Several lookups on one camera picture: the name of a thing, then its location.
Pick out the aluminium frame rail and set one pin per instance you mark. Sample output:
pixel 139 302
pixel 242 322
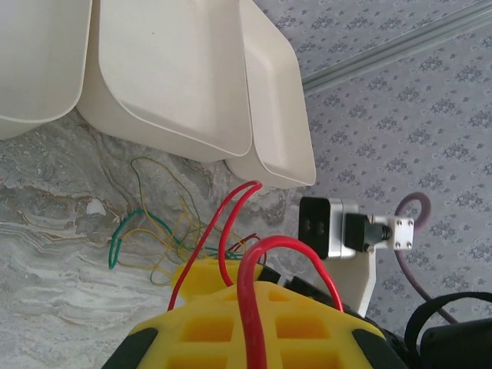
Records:
pixel 384 56

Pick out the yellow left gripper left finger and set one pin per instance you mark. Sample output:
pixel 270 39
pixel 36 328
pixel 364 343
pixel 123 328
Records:
pixel 192 338

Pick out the cream plastic tray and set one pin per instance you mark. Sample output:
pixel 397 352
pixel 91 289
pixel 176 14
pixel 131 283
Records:
pixel 165 69
pixel 38 57
pixel 276 115

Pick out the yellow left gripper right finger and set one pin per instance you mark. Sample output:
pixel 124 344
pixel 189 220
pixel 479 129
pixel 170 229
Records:
pixel 307 338

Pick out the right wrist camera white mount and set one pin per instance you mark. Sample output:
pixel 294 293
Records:
pixel 319 227

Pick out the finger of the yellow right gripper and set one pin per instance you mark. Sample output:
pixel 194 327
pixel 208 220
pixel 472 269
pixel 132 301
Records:
pixel 207 274

